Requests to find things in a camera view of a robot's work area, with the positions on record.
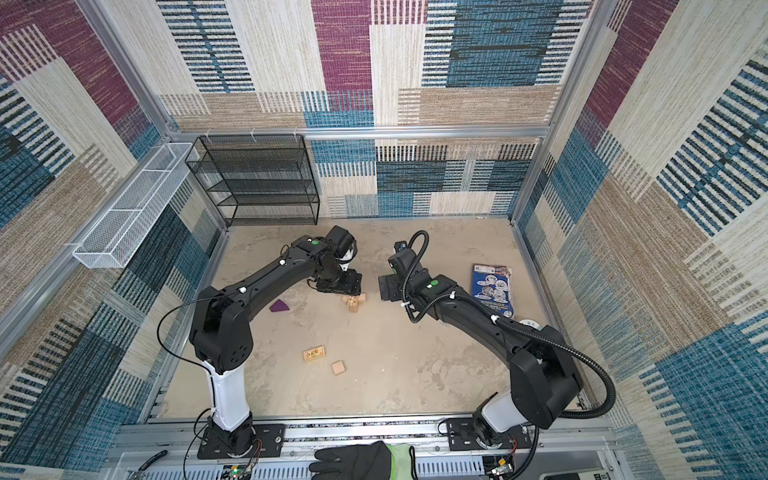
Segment dotted wood block front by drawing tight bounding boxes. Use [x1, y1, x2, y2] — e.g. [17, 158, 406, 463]
[302, 345, 326, 362]

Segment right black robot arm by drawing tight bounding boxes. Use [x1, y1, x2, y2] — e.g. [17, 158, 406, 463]
[379, 239, 617, 447]

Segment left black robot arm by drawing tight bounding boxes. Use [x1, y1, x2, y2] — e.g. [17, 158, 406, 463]
[189, 226, 362, 458]

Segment purple triangular block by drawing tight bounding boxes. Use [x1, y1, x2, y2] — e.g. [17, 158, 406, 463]
[269, 300, 290, 313]

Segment small square wood block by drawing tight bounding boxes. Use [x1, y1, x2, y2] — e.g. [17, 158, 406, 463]
[331, 360, 346, 376]

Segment blue printed package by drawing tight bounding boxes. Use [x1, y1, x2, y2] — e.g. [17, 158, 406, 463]
[471, 264, 514, 319]

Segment round tape tin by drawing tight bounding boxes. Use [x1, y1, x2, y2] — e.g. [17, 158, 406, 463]
[519, 319, 543, 331]

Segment black and green glove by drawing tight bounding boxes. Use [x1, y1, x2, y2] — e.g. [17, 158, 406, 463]
[309, 441, 418, 480]

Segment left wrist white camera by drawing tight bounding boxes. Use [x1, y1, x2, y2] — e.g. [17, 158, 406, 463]
[338, 244, 357, 271]

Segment black wire shelf rack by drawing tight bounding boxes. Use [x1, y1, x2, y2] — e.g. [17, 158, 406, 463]
[185, 134, 320, 227]

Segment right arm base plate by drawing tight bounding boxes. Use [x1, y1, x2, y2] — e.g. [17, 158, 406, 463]
[437, 417, 532, 451]

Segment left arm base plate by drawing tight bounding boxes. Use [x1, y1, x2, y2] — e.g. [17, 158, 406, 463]
[196, 422, 285, 460]

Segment white wire mesh basket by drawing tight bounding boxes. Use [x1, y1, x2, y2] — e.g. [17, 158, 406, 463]
[73, 143, 192, 269]

